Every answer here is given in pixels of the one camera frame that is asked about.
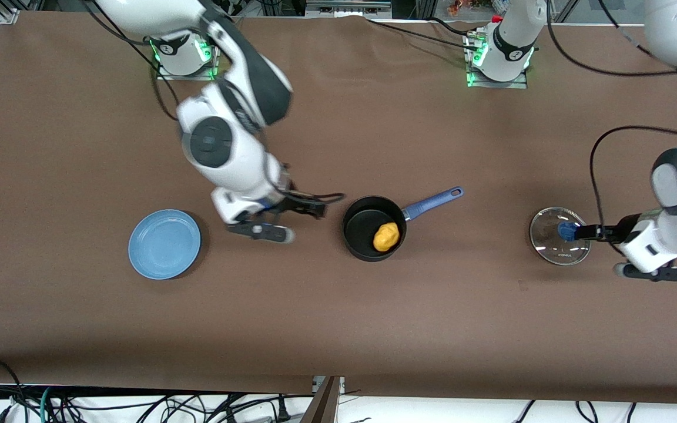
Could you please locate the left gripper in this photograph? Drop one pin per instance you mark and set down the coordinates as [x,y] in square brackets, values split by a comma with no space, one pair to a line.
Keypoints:
[623,228]

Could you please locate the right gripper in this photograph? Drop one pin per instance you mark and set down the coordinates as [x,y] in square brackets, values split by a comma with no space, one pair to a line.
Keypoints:
[295,204]

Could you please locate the glass lid blue knob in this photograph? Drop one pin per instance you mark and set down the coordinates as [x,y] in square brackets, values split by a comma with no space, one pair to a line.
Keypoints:
[550,249]

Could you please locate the yellow potato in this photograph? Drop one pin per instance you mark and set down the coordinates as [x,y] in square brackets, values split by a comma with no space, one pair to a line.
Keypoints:
[386,236]

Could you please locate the brown table cover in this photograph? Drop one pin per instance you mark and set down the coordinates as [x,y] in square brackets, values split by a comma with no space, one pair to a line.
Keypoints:
[315,147]

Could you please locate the blue plate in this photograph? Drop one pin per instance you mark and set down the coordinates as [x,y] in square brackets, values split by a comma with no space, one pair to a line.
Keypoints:
[165,244]

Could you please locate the black power plug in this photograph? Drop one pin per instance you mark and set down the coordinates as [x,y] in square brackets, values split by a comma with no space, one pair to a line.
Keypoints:
[282,411]

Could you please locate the small orange object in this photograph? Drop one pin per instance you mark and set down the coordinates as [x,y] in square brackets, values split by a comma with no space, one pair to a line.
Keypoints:
[455,7]

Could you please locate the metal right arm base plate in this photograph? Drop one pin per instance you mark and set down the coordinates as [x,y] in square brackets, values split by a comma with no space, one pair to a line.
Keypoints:
[165,74]

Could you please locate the aluminium frame rail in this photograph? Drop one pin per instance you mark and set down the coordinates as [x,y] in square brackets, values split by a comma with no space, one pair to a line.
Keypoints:
[347,7]

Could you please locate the aluminium corner post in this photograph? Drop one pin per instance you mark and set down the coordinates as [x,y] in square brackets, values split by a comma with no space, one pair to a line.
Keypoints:
[8,16]

